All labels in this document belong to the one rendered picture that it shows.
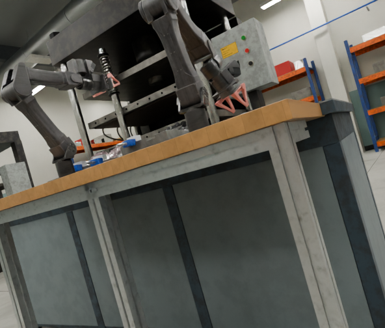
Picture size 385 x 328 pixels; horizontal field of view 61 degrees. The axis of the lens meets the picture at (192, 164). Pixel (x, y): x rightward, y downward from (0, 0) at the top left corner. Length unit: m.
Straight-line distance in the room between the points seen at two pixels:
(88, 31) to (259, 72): 1.31
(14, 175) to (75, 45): 3.20
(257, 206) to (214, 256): 0.27
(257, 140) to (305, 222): 0.19
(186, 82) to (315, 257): 0.56
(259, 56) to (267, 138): 1.43
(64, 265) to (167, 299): 0.66
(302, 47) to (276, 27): 0.81
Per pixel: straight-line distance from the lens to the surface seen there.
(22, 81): 1.30
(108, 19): 2.55
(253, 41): 2.11
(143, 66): 2.46
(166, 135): 1.31
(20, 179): 5.60
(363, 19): 7.97
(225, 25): 2.83
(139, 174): 0.84
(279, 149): 0.68
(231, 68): 1.22
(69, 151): 1.31
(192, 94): 0.93
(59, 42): 2.91
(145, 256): 1.50
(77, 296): 1.94
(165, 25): 0.96
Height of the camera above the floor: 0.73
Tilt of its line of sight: level
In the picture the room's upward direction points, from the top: 16 degrees counter-clockwise
